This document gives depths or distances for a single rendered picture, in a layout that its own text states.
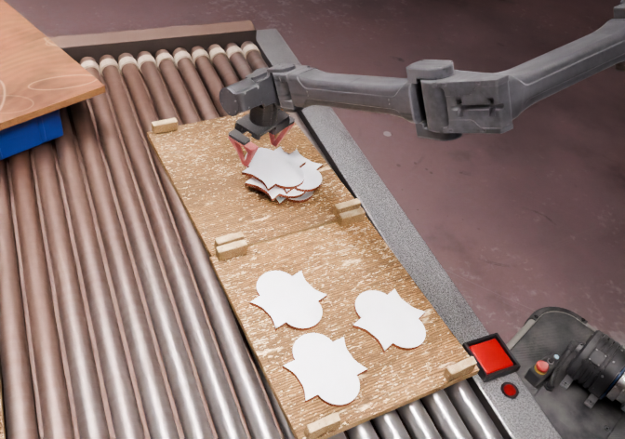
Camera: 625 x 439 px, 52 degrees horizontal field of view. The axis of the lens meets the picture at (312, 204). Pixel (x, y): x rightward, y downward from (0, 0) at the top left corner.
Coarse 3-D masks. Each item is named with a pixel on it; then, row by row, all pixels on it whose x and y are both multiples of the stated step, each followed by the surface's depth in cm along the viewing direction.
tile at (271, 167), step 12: (264, 156) 138; (276, 156) 139; (288, 156) 139; (252, 168) 135; (264, 168) 136; (276, 168) 136; (288, 168) 137; (300, 168) 137; (264, 180) 133; (276, 180) 133; (288, 180) 134; (300, 180) 134
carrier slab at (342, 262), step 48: (288, 240) 128; (336, 240) 130; (240, 288) 118; (336, 288) 121; (384, 288) 122; (288, 336) 112; (336, 336) 113; (432, 336) 116; (288, 384) 105; (384, 384) 107; (432, 384) 108; (336, 432) 101
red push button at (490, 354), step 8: (480, 344) 116; (488, 344) 117; (496, 344) 117; (472, 352) 115; (480, 352) 115; (488, 352) 115; (496, 352) 116; (504, 352) 116; (480, 360) 114; (488, 360) 114; (496, 360) 114; (504, 360) 115; (488, 368) 113; (496, 368) 113
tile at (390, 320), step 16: (368, 304) 118; (384, 304) 118; (400, 304) 119; (368, 320) 115; (384, 320) 116; (400, 320) 116; (416, 320) 117; (384, 336) 113; (400, 336) 114; (416, 336) 114; (384, 352) 112
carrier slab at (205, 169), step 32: (192, 128) 150; (224, 128) 152; (160, 160) 142; (192, 160) 142; (224, 160) 144; (320, 160) 148; (192, 192) 135; (224, 192) 136; (256, 192) 137; (320, 192) 140; (224, 224) 129; (256, 224) 130; (288, 224) 132; (320, 224) 133
